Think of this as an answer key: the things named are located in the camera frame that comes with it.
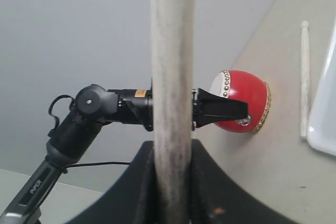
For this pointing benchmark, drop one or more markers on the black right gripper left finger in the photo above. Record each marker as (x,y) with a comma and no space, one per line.
(131,199)

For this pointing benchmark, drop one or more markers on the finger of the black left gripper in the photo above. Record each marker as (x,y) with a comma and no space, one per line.
(212,109)

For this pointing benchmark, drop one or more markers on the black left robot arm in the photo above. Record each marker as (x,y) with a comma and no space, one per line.
(91,109)

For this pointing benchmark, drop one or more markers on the red small drum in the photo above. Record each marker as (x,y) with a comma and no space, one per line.
(246,87)

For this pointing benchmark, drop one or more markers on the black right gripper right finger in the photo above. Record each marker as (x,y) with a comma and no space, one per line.
(216,198)

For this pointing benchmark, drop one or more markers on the white plastic tray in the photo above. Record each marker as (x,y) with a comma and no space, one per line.
(321,124)

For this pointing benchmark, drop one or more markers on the wooden drumstick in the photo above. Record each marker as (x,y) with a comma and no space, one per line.
(172,65)
(305,93)

